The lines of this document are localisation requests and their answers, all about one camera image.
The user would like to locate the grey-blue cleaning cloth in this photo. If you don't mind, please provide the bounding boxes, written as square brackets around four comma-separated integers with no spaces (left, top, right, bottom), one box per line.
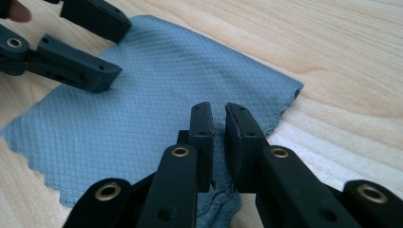
[0,14,305,228]

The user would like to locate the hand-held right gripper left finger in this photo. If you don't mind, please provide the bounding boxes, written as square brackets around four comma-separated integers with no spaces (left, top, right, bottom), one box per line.
[135,101,217,228]

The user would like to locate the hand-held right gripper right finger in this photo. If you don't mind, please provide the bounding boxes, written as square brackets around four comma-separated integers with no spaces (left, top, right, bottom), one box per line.
[223,102,363,228]

